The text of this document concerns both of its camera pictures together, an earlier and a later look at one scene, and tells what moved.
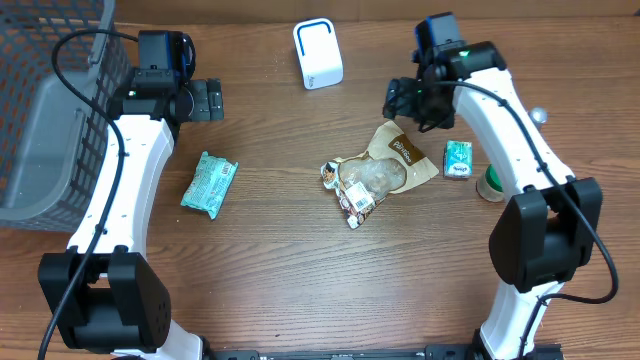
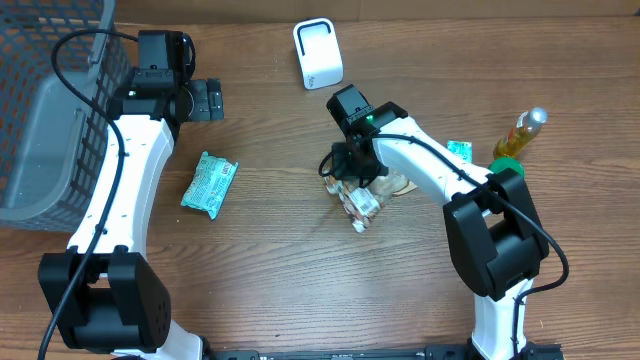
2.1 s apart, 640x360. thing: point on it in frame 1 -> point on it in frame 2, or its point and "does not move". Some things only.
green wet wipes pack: x=209 y=184 does not move
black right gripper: x=402 y=105 -> x=349 y=172
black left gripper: x=213 y=99 does not move
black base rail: x=430 y=352 does not move
